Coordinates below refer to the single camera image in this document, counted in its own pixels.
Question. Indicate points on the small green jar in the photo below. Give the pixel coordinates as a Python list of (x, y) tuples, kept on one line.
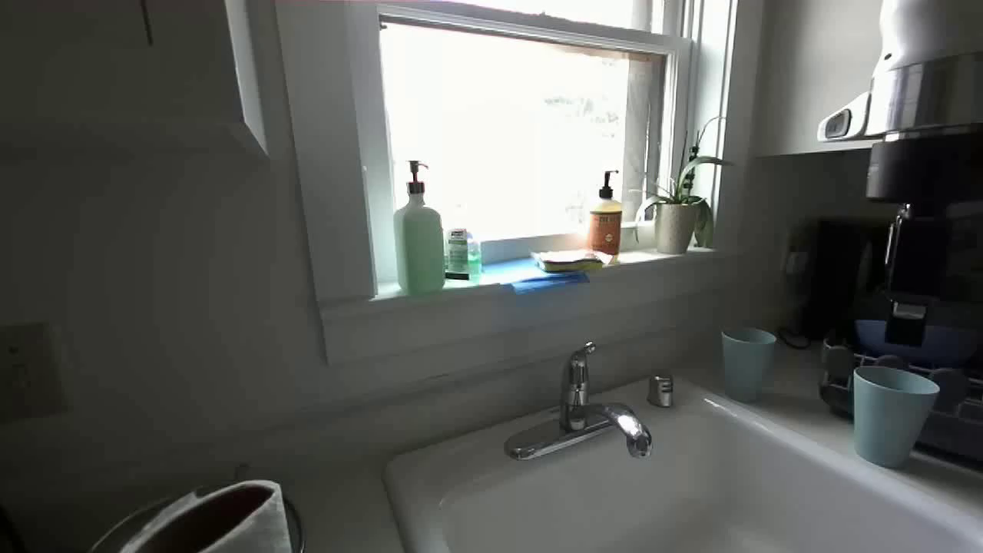
[(463, 257)]

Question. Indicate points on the white ceramic sink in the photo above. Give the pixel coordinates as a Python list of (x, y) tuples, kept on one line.
[(615, 502)]

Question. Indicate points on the black countertop appliance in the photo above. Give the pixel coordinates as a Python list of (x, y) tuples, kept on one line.
[(824, 278)]

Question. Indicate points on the amber soap pump bottle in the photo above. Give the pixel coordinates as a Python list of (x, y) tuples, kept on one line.
[(607, 231)]

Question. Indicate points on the blue bowl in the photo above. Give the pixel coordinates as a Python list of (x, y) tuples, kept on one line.
[(954, 342)]

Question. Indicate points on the white framed window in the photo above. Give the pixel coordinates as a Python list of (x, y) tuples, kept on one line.
[(512, 125)]

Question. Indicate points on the paper towel roll on holder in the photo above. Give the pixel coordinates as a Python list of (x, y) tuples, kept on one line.
[(218, 524)]

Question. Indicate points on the teal plastic cup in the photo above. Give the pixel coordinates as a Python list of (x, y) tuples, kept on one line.
[(747, 363), (892, 416)]

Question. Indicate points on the dark dish drying rack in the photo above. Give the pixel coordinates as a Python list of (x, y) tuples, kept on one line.
[(957, 424)]

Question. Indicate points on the blue cloth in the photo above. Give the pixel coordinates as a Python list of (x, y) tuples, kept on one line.
[(532, 278)]

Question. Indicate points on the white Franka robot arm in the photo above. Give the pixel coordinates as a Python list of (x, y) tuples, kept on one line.
[(932, 93)]

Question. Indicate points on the green soap pump bottle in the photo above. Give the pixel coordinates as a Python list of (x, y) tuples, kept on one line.
[(417, 249)]

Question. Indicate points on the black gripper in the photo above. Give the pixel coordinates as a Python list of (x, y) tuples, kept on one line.
[(932, 170)]

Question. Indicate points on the chrome sink sprayer cap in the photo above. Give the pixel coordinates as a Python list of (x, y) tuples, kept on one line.
[(660, 390)]

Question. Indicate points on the orchid in white pot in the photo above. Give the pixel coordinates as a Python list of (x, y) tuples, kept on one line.
[(672, 228)]

